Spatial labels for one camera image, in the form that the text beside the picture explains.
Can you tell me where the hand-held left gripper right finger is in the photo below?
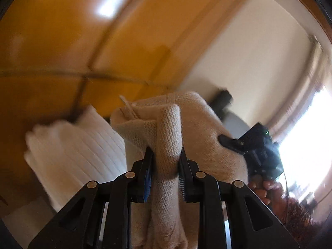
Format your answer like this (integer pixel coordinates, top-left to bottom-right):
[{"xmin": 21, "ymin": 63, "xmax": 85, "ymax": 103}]
[{"xmin": 178, "ymin": 149, "xmax": 301, "ymax": 249}]

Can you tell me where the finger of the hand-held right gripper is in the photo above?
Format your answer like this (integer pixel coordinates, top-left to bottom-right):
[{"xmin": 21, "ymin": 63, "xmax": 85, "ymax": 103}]
[{"xmin": 218, "ymin": 134, "xmax": 249, "ymax": 156}]

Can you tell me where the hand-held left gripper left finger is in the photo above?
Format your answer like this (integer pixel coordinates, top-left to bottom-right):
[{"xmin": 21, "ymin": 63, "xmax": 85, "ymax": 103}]
[{"xmin": 27, "ymin": 146, "xmax": 156, "ymax": 249}]

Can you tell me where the beige knit sweater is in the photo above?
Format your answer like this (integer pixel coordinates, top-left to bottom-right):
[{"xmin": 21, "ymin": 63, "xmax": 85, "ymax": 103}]
[{"xmin": 110, "ymin": 91, "xmax": 251, "ymax": 249}]

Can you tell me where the person's right hand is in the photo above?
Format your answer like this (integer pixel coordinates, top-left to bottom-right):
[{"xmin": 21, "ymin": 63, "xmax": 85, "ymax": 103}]
[{"xmin": 248, "ymin": 175, "xmax": 286, "ymax": 216}]

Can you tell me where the bright window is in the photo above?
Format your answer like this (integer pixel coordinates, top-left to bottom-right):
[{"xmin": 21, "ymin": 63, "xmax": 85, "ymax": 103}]
[{"xmin": 277, "ymin": 85, "xmax": 332, "ymax": 205}]

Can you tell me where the black rolled mat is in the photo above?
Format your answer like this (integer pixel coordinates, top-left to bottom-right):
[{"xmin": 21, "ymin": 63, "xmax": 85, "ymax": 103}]
[{"xmin": 209, "ymin": 89, "xmax": 233, "ymax": 115}]

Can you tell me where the pink patterned curtain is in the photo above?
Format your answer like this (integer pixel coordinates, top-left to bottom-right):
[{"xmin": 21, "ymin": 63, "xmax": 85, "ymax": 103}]
[{"xmin": 265, "ymin": 35, "xmax": 330, "ymax": 146}]

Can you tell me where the white folded ribbed cloth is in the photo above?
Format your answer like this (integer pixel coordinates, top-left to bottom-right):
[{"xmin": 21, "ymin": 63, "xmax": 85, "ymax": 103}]
[{"xmin": 24, "ymin": 105, "xmax": 127, "ymax": 213}]

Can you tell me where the wooden wardrobe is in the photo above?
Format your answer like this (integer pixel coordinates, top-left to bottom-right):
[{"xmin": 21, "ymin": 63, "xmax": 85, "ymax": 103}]
[{"xmin": 0, "ymin": 0, "xmax": 257, "ymax": 125}]

